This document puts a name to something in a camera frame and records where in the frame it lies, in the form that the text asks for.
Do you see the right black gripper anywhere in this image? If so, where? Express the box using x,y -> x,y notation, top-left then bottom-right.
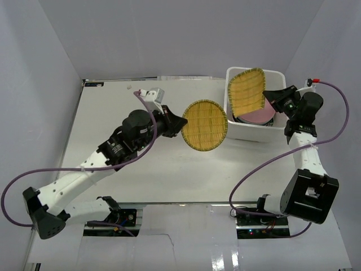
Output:
262,85 -> 301,120

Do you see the pink plastic plate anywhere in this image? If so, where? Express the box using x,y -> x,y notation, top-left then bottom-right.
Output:
235,102 -> 275,125

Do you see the orange sunburst glass plate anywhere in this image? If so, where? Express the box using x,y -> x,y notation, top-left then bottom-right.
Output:
232,113 -> 271,126

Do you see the square bamboo tray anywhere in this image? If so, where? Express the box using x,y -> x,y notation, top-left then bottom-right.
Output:
227,68 -> 266,116

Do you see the round bamboo tray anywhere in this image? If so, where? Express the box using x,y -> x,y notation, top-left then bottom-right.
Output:
181,99 -> 228,151

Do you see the white green-striped plate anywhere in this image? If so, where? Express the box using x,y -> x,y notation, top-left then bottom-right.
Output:
264,118 -> 274,126

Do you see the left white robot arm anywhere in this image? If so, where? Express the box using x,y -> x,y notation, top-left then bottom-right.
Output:
23,105 -> 188,239

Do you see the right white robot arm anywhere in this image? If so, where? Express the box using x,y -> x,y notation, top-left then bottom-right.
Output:
254,86 -> 339,225

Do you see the white plastic bin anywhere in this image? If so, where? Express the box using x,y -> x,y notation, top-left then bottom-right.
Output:
223,67 -> 287,143

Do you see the black label sticker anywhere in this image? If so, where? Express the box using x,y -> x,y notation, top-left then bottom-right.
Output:
84,82 -> 104,87

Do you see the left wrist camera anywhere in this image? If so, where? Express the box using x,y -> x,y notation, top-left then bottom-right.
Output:
140,88 -> 165,112

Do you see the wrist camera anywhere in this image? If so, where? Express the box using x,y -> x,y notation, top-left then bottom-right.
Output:
303,78 -> 320,93
140,88 -> 165,112

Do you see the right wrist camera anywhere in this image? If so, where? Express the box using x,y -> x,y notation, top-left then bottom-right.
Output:
303,78 -> 320,93

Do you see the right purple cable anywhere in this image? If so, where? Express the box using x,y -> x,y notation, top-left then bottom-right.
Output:
228,80 -> 350,239

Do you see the purple cable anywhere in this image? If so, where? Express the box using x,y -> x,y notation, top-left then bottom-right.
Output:
228,80 -> 350,239
0,90 -> 159,228

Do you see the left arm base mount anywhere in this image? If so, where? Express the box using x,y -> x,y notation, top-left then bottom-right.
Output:
83,208 -> 143,237

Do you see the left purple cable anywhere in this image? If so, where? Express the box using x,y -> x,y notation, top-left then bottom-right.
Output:
0,90 -> 159,228

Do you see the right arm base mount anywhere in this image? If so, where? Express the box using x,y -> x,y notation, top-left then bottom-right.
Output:
230,209 -> 290,240

